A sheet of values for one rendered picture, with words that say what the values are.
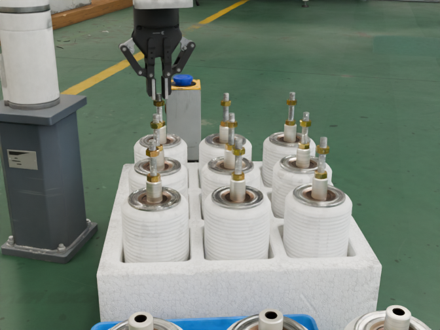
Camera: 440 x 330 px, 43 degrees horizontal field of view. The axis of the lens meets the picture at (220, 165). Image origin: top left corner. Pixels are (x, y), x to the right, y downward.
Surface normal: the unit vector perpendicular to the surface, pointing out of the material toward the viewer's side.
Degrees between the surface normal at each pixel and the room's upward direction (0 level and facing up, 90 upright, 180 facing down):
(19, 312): 0
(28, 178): 89
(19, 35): 90
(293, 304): 90
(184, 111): 90
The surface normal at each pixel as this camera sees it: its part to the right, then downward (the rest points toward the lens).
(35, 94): 0.41, 0.36
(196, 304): 0.07, 0.38
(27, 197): -0.25, 0.37
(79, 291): 0.00, -0.92
